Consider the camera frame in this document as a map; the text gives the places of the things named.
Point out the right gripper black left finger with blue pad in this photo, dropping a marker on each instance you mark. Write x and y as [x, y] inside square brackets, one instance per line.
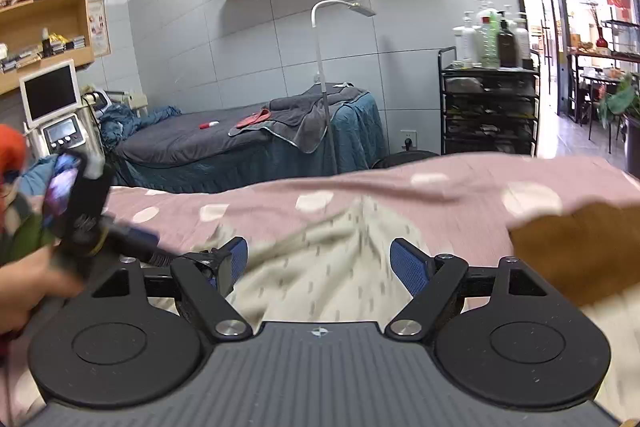
[204, 280]

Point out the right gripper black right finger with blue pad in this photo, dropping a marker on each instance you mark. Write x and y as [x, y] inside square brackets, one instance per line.
[434, 284]

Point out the cream polka dot garment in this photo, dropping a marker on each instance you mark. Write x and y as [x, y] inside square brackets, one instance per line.
[310, 258]

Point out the person's left hand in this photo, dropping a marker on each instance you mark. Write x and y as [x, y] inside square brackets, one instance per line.
[24, 283]

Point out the green knit garment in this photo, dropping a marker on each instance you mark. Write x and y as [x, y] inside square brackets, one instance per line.
[21, 229]

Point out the orange knit garment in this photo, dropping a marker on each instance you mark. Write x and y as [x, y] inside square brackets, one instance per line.
[12, 153]

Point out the white monitor machine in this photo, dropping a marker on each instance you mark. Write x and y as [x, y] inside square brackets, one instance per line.
[56, 117]

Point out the blue crumpled blanket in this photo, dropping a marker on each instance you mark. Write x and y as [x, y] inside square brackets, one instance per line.
[117, 124]

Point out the pink polka dot bedsheet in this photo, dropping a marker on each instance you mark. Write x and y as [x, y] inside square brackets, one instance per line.
[469, 200]

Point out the black round stool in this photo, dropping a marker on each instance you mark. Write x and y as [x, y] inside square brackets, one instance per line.
[402, 158]

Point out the massage bed dark cover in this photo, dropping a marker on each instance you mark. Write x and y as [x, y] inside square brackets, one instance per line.
[175, 156]

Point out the small red white object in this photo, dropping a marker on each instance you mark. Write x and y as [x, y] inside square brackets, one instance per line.
[208, 125]

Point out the brown knit garment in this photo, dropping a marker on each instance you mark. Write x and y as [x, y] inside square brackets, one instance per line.
[588, 255]

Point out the red cloth on bed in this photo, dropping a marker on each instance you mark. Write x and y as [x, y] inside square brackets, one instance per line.
[256, 118]

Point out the black trolley rack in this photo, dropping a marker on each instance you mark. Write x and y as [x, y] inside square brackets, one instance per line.
[487, 109]

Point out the grey towel on bed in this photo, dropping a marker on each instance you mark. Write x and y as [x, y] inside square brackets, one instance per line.
[302, 120]

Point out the wooden shelf cabinet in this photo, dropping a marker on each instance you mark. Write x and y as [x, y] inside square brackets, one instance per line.
[39, 33]

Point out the dark brown bottle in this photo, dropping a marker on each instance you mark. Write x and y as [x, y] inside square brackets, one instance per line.
[506, 45]

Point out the white pump bottle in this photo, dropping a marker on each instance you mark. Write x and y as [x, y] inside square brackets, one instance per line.
[470, 56]

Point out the wall poster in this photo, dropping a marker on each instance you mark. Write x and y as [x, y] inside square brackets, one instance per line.
[100, 40]

